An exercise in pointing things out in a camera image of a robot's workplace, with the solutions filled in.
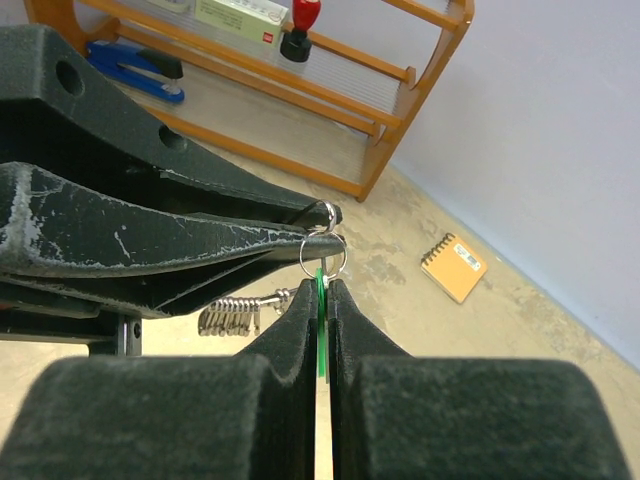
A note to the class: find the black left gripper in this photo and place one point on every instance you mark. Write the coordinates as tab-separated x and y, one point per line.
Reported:
70	254

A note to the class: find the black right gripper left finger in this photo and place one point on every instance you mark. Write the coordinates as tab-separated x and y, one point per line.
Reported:
246	416

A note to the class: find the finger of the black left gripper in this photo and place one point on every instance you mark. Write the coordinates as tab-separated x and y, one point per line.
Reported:
59	113

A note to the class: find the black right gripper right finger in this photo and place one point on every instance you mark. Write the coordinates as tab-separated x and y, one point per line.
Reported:
397	416

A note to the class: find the large silver keyring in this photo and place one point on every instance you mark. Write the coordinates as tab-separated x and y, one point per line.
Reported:
237	316

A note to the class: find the green plastic key tag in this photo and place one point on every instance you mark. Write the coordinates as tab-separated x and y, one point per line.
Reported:
322	345

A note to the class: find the blue stapler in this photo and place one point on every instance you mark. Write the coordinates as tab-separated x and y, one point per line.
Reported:
150	71

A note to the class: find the brown spiral notebook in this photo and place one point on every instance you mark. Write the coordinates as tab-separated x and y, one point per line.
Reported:
454	267

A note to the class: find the white black stapler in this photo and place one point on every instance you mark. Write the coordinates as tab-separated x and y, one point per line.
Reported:
174	6

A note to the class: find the white box on shelf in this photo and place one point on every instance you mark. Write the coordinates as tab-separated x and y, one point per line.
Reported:
258	21

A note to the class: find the black red stamp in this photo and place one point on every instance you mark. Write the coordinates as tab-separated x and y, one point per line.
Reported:
296	45

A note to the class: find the orange wooden shelf rack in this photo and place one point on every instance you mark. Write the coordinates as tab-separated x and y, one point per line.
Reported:
335	119

